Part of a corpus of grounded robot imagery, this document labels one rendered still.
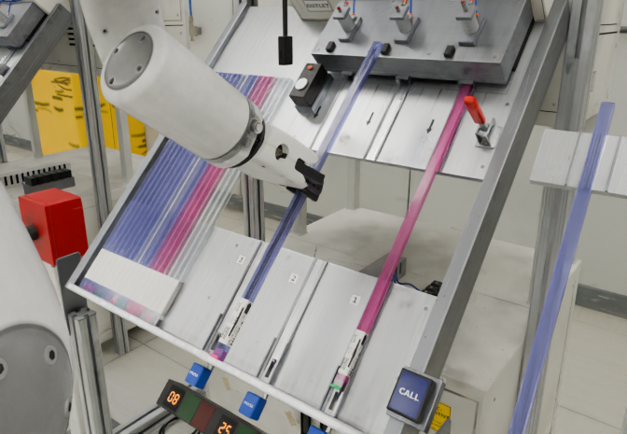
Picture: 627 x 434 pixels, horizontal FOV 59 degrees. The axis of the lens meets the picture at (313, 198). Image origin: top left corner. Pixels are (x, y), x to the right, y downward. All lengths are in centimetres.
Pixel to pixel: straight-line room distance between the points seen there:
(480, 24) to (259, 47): 50
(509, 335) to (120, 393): 135
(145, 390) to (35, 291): 183
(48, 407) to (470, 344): 94
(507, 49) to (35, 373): 76
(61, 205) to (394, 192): 185
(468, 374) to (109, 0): 79
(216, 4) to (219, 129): 299
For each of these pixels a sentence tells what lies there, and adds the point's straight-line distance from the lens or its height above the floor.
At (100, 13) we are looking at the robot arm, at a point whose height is 120.
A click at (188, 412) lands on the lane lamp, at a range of 89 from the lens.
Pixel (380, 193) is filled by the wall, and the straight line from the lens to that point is 295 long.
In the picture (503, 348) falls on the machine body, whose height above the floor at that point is 62.
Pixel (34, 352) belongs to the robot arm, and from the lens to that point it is 23.
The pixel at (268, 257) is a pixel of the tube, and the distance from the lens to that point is 72.
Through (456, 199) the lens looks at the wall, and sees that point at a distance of 275.
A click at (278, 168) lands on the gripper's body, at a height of 104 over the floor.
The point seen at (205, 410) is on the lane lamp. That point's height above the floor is 66.
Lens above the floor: 120
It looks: 18 degrees down
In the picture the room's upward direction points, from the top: straight up
